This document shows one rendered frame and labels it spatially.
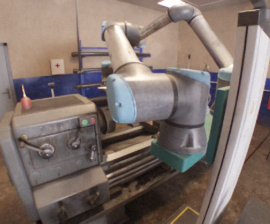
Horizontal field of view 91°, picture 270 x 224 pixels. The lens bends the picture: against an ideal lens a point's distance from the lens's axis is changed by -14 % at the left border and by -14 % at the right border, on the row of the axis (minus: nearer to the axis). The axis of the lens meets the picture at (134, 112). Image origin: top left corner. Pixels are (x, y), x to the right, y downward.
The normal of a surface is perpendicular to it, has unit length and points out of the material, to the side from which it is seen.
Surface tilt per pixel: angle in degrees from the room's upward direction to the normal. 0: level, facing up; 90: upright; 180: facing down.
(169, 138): 70
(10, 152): 90
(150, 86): 53
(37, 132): 90
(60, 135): 90
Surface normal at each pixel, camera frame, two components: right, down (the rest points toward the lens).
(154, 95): 0.27, 0.06
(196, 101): 0.27, 0.32
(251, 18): -0.77, 0.20
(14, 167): 0.58, 0.26
